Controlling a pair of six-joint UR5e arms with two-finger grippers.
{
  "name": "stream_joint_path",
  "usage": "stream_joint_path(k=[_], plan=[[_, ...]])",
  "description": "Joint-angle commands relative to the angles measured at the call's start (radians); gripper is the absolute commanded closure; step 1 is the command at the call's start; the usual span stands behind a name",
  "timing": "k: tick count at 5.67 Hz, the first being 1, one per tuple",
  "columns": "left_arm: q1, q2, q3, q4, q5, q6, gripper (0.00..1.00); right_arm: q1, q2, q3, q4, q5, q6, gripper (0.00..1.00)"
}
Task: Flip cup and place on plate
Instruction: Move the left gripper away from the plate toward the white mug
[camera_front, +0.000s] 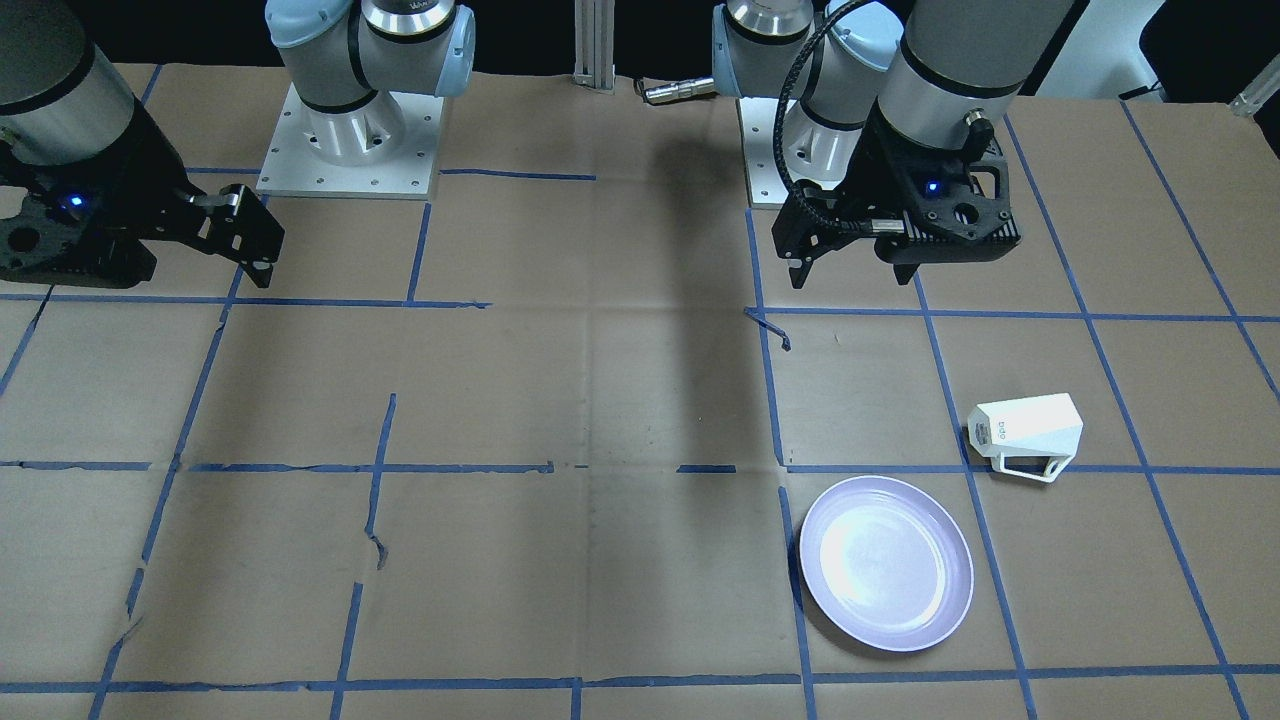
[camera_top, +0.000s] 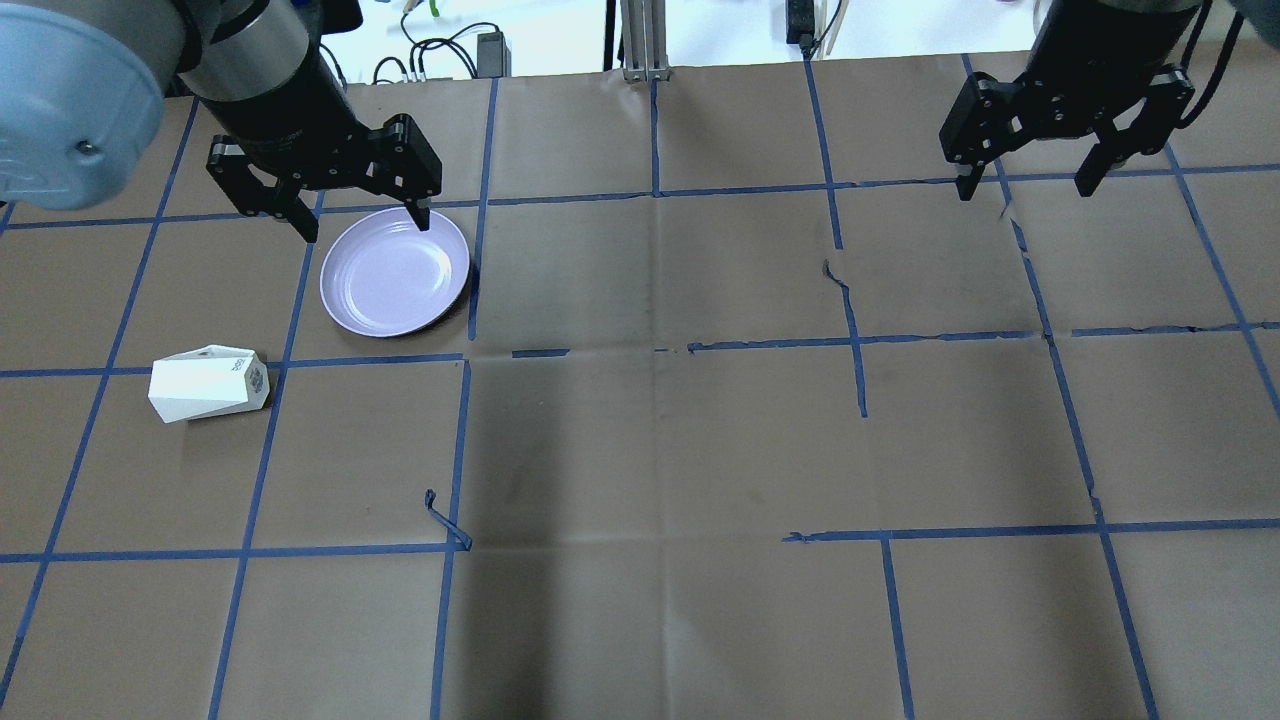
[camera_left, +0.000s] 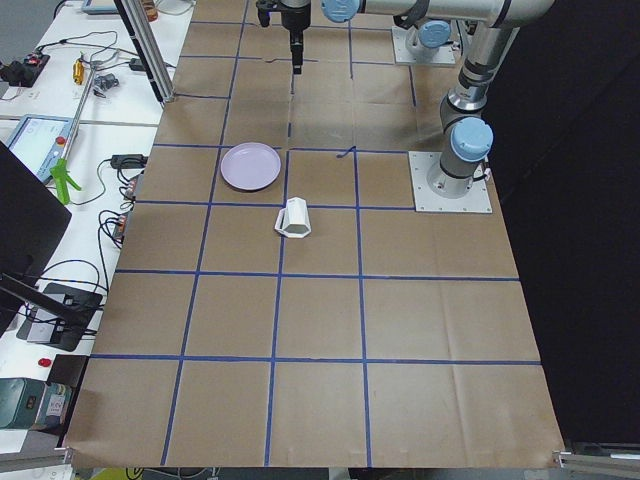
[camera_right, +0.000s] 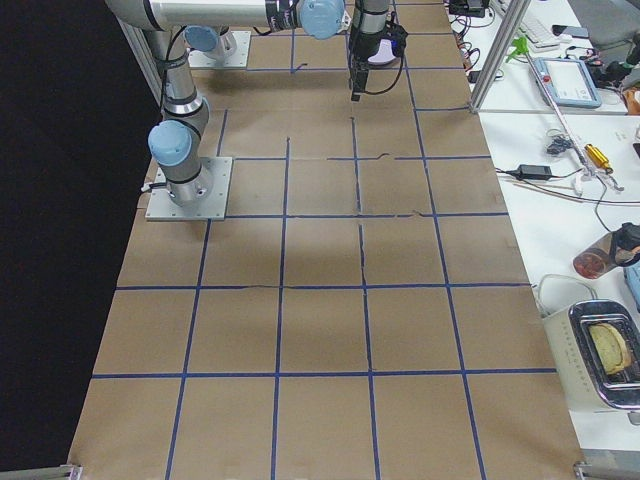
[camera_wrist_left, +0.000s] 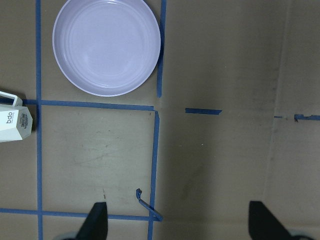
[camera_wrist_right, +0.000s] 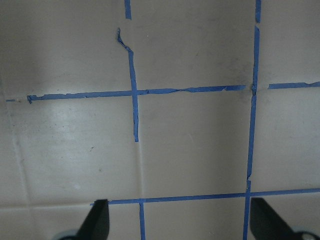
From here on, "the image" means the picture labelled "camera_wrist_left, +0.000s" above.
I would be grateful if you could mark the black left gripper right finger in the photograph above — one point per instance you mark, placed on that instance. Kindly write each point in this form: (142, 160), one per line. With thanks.
(263, 225)

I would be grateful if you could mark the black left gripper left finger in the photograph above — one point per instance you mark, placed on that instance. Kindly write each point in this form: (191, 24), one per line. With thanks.
(95, 226)

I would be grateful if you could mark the white faceted mug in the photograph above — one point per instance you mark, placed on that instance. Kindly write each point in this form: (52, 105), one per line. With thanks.
(15, 120)

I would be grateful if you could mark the lavender round plate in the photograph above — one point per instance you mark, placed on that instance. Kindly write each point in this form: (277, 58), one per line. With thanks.
(106, 48)

